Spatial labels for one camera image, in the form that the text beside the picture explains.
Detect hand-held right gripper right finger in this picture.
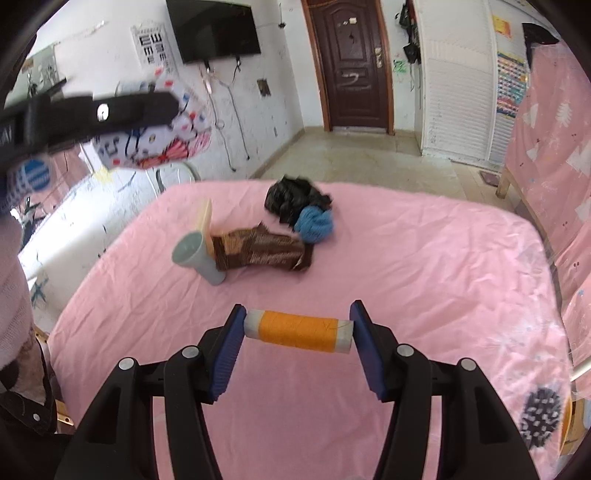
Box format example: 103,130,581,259
348,300,541,480

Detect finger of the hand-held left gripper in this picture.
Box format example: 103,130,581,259
51,90,179,149

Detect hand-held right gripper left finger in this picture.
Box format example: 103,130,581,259
53,304,247,480

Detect pink tree-print curtain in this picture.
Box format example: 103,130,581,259
503,39,591,370

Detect cream round plate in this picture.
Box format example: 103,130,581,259
196,198,214,259

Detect grey plastic cup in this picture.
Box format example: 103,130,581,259
172,232,227,288

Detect eye chart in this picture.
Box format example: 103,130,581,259
131,23,178,79

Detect brown patterned sock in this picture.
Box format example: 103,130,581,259
210,222,315,273

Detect black wall television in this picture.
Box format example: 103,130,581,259
165,0,262,65

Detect pink tablecloth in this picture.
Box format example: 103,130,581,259
48,180,575,480

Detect brown door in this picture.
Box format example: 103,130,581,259
302,0,394,136

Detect person's left hand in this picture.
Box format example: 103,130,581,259
0,156,53,215

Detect colourful grid poster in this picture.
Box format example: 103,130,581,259
496,50,527,121

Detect white louvered wardrobe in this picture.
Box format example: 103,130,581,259
412,0,529,168

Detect wooden bed frame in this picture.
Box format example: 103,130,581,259
496,164,527,213

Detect blue yarn ball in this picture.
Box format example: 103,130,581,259
294,205,334,245

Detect black crumpled cloth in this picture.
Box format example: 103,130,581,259
264,175,334,228

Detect black hanging garment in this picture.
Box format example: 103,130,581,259
522,22,560,75

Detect orange thread spool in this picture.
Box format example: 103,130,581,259
244,310,355,355

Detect hanging dark bags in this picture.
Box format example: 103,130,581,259
394,0,421,63

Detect white patterned cloth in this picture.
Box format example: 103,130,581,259
90,69,214,171

